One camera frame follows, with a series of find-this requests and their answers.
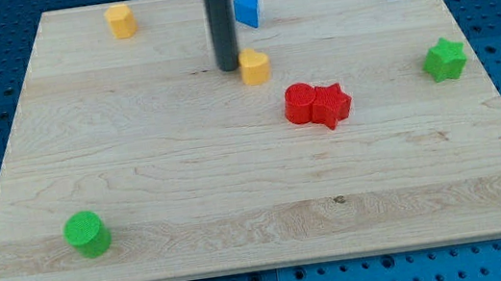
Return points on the red cylinder block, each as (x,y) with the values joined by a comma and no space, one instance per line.
(299,100)

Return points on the yellow heart block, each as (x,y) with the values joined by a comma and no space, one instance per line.
(255,68)

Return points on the red star block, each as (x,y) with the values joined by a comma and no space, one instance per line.
(330,106)

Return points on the light wooden board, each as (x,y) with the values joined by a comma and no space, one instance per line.
(198,175)

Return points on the blue triangle block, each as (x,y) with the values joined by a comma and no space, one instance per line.
(247,12)

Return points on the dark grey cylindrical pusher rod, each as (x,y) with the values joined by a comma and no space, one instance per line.
(220,22)

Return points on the yellow hexagon block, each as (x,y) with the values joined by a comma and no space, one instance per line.
(121,20)

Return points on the green cylinder block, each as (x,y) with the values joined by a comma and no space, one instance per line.
(86,232)

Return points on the green star block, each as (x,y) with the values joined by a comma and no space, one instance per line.
(445,60)

